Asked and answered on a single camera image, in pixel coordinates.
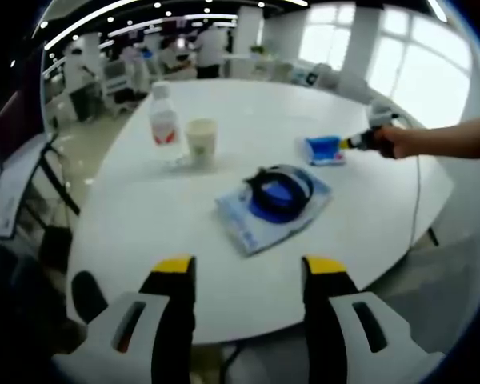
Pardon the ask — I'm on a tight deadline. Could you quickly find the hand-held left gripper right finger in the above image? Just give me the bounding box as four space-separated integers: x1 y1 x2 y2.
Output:
302 254 445 384

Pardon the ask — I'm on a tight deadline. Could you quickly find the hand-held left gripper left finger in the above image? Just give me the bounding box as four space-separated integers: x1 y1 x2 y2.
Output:
55 254 197 384

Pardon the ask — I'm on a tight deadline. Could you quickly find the blue tissue packet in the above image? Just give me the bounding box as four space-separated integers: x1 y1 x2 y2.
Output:
295 134 347 167

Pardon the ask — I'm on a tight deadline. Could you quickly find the blue white plastic bag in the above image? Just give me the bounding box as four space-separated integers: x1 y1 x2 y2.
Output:
214 170 333 258

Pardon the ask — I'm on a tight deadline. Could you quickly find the black cable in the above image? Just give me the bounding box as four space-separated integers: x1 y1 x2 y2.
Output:
243 163 315 219

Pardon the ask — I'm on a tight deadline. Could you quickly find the white paper cup green print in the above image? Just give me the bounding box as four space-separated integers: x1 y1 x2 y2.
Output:
183 118 219 169

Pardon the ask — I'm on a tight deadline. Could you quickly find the clear plastic water bottle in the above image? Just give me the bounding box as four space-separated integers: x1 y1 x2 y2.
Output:
147 82 183 161

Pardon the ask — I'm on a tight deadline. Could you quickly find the person's right hand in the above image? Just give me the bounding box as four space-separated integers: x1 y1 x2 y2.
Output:
374 124 417 159

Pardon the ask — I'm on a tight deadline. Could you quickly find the white table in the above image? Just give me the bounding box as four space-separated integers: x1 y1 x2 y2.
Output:
66 78 455 347

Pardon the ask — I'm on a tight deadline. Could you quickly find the white mesh office chair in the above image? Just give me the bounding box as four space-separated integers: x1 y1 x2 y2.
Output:
378 239 480 357

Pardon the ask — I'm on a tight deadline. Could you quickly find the black folding stand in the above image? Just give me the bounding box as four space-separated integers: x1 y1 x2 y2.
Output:
35 138 82 217

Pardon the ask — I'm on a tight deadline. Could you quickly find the thin white cable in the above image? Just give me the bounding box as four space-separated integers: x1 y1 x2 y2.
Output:
407 154 423 245

